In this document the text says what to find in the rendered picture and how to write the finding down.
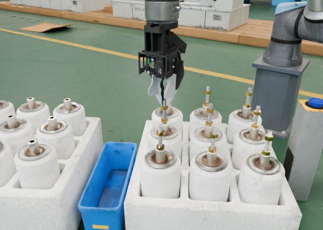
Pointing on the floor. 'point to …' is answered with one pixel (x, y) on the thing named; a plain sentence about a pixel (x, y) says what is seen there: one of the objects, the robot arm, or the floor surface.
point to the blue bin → (108, 187)
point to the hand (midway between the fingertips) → (165, 99)
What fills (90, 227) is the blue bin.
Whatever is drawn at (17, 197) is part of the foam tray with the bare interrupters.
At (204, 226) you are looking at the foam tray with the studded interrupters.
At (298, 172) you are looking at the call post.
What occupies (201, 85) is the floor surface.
